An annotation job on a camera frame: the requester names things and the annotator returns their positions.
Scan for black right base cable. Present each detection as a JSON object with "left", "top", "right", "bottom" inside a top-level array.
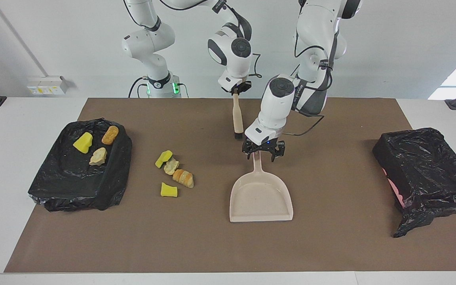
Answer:
[{"left": 128, "top": 76, "right": 149, "bottom": 98}]

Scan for pale yellow bread chunk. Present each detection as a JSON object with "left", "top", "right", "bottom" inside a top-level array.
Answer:
[{"left": 89, "top": 147, "right": 108, "bottom": 166}]

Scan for pale bread piece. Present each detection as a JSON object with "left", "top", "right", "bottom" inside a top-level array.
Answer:
[{"left": 163, "top": 158, "right": 180, "bottom": 176}]

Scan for yellow sponge wedge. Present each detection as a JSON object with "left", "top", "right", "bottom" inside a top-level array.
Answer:
[{"left": 72, "top": 132, "right": 93, "bottom": 154}]

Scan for brown table mat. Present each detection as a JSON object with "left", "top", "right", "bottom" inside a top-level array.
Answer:
[{"left": 4, "top": 98, "right": 456, "bottom": 273}]

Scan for black bag bin pink rim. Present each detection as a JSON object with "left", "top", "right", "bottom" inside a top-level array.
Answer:
[{"left": 372, "top": 127, "right": 456, "bottom": 238}]

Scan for white wall socket box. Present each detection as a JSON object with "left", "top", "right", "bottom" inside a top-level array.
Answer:
[{"left": 27, "top": 76, "right": 70, "bottom": 95}]

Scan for orange striped croissant piece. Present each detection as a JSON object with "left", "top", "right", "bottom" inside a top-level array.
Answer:
[{"left": 173, "top": 169, "right": 194, "bottom": 188}]

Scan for beige plastic dustpan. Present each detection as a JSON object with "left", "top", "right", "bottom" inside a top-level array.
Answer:
[{"left": 229, "top": 152, "right": 294, "bottom": 222}]

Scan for beige hand brush black bristles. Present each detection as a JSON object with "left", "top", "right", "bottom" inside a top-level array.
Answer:
[{"left": 232, "top": 93, "right": 245, "bottom": 140}]

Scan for yellow sponge block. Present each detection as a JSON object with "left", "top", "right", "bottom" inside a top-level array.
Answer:
[{"left": 155, "top": 150, "right": 173, "bottom": 169}]

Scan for black bag-covered bin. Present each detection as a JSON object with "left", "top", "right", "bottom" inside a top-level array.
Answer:
[{"left": 28, "top": 118, "right": 133, "bottom": 212}]

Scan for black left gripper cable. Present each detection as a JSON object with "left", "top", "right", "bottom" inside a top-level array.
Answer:
[{"left": 281, "top": 114, "right": 326, "bottom": 137}]

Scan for brown bread nugget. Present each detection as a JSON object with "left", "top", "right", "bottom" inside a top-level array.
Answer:
[{"left": 101, "top": 125, "right": 119, "bottom": 145}]

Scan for thin yellow sponge piece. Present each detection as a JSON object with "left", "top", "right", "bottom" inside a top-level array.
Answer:
[{"left": 160, "top": 182, "right": 178, "bottom": 198}]

